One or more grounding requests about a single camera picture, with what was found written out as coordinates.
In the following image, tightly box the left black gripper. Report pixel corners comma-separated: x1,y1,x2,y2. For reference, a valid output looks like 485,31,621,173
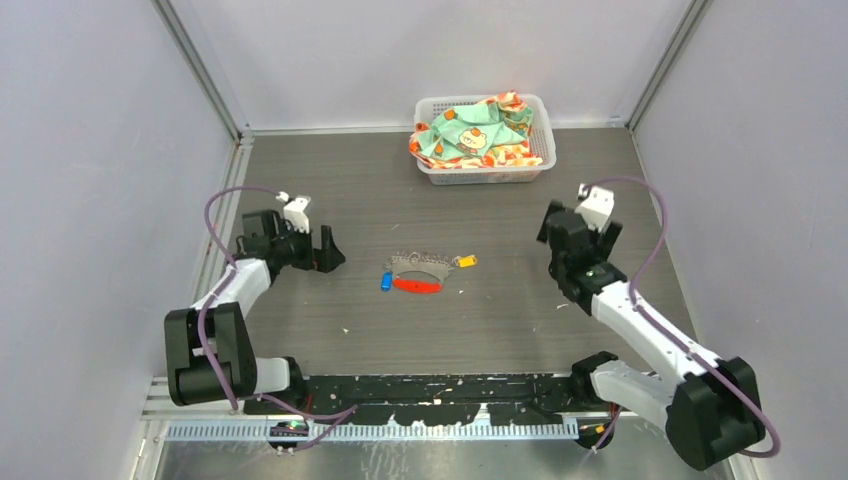
270,219,343,273

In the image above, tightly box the key with blue tag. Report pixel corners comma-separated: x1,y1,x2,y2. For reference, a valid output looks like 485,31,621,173
380,271,394,292

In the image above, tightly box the key with yellow tag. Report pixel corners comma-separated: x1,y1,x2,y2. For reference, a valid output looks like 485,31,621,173
453,255,478,268

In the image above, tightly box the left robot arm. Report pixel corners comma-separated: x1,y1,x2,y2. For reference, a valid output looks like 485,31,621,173
164,210,346,414

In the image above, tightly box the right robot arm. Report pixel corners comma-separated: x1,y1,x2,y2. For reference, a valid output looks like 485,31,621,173
537,201,767,471

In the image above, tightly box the white plastic basket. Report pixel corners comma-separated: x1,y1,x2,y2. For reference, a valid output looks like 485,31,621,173
413,94,557,186

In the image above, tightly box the colourful patterned cloth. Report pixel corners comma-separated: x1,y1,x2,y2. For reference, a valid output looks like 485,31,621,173
408,91,543,170

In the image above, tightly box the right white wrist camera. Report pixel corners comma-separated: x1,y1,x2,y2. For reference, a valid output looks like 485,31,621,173
575,183,615,233

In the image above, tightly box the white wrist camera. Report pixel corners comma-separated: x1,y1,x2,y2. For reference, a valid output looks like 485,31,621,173
575,183,615,233
275,191,312,234

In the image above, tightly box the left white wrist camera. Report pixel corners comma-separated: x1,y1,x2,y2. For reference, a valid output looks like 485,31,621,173
275,191,312,234

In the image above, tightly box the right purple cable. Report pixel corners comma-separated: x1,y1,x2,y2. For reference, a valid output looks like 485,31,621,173
579,175,783,460

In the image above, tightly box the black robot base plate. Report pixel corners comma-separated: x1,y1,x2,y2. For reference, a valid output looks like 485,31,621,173
243,373,616,427

